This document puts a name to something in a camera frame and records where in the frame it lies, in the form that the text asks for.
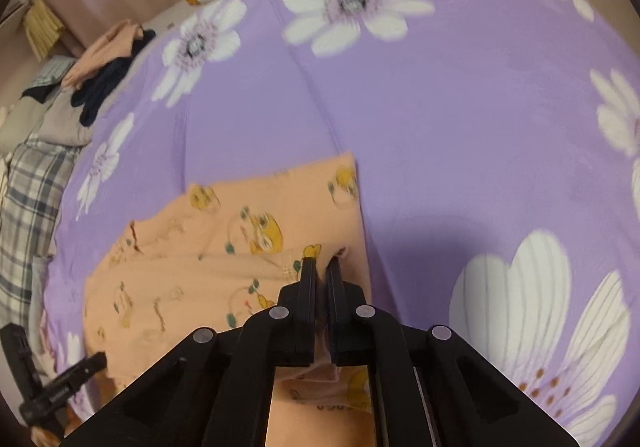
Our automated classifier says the peach cartoon print garment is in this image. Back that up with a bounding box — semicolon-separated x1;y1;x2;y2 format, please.
81;150;374;447

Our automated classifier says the grey plaid blanket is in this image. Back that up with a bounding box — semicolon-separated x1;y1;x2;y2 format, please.
1;138;80;327

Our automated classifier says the purple floral bed sheet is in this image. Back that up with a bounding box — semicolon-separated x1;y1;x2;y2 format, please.
43;0;639;446

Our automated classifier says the grey folded cloth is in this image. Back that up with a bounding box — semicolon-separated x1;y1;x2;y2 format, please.
1;88;93;156

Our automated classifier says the dark navy garment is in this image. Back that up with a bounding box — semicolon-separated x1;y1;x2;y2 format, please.
70;30;156;127

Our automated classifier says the pink folded garment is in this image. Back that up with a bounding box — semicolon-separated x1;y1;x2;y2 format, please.
61;19;143;89

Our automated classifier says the yellow woven basket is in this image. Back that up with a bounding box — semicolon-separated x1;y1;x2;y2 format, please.
23;0;65;61

